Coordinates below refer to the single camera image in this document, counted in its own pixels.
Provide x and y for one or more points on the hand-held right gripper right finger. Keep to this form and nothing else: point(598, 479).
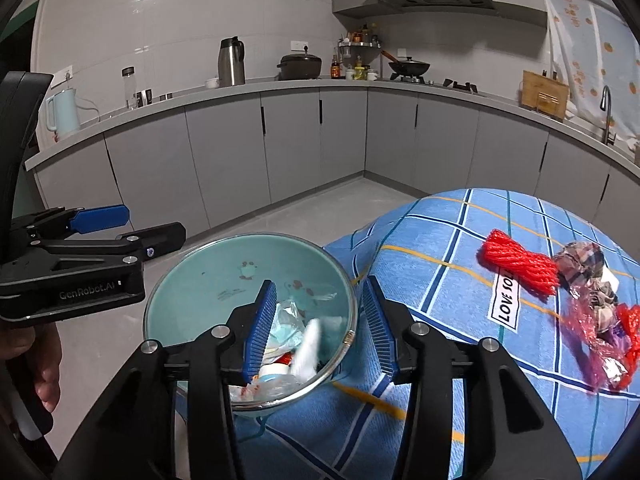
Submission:
point(380, 330)

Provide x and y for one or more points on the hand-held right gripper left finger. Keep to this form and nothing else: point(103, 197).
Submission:
point(260, 330)

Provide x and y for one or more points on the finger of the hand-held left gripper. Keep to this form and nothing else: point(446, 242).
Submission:
point(160, 240)
point(100, 219)

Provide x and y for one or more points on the clear plastic bag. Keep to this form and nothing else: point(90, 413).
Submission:
point(290, 312)

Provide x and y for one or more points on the white paper cup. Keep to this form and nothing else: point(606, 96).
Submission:
point(307, 350)

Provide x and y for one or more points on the teal enamel bucket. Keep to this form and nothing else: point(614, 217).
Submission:
point(210, 270)

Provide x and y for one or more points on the red foam net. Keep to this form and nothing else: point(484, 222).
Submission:
point(520, 262)

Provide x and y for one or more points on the purple foil wrapper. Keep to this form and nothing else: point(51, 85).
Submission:
point(580, 257)

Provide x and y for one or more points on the red plastic wrapper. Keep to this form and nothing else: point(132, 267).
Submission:
point(600, 350)

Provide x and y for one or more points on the person's left hand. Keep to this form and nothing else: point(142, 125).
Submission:
point(47, 365)

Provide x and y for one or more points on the blue plaid tablecloth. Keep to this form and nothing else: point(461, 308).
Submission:
point(450, 360)

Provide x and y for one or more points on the grey base cabinets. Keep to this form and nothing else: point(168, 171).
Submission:
point(225, 160)

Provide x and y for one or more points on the mint electric kettle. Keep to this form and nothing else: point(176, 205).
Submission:
point(65, 112)

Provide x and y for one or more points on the glass bottle with black lid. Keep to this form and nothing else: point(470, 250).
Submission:
point(129, 90)

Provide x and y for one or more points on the small white cup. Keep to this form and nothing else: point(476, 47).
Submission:
point(212, 83)

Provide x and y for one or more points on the steel thermos jug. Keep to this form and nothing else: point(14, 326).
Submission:
point(231, 65)

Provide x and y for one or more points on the black cooker pot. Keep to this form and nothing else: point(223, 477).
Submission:
point(300, 66)

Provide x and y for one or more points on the dark sauce bottle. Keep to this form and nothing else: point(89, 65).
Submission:
point(335, 67)

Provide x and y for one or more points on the gas stove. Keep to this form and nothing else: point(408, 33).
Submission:
point(460, 85)

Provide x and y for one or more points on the black wok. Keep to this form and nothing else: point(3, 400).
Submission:
point(410, 66)

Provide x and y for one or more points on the metal spice rack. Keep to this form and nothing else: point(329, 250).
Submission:
point(357, 42)

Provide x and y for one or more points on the wooden cutting board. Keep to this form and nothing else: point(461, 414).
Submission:
point(542, 92)

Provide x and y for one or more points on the dark kitchen faucet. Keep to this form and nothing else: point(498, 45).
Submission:
point(606, 110)

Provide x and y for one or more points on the white orange-print curtain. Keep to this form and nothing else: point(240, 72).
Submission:
point(585, 60)

